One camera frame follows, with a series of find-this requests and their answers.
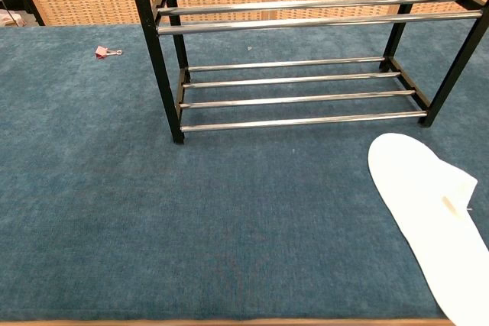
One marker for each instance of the white slipper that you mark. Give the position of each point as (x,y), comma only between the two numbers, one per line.
(416,188)

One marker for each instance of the black shoe rack chrome bars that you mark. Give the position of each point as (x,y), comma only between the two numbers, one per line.
(153,47)

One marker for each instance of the blue carpet mat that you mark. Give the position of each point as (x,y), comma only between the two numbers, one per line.
(153,207)

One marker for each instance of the pink binder clip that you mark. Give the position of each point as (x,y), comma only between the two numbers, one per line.
(101,52)

